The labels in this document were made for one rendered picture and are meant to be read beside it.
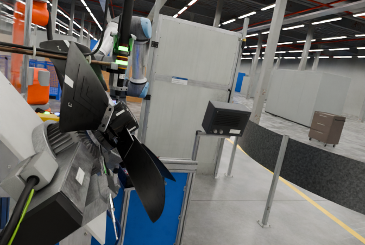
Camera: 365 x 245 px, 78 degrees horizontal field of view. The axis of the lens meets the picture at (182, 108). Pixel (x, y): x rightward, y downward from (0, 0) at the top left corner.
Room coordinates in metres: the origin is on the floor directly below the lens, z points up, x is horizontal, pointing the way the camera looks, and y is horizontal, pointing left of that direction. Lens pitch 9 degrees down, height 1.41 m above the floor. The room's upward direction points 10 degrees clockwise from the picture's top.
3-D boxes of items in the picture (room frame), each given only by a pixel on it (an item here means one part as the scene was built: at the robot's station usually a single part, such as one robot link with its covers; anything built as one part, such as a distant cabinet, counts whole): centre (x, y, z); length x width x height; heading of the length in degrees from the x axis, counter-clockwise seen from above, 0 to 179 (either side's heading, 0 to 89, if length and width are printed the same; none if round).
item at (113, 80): (0.87, 0.27, 1.34); 0.09 x 0.07 x 0.10; 143
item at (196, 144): (1.39, -0.13, 0.96); 0.03 x 0.03 x 0.20; 18
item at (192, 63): (2.89, -0.08, 1.10); 1.21 x 0.06 x 2.20; 108
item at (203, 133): (1.42, -0.23, 1.04); 0.24 x 0.03 x 0.03; 108
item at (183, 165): (1.25, 0.28, 0.82); 0.90 x 0.04 x 0.08; 108
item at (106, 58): (1.13, 0.36, 1.38); 0.11 x 0.08 x 0.11; 90
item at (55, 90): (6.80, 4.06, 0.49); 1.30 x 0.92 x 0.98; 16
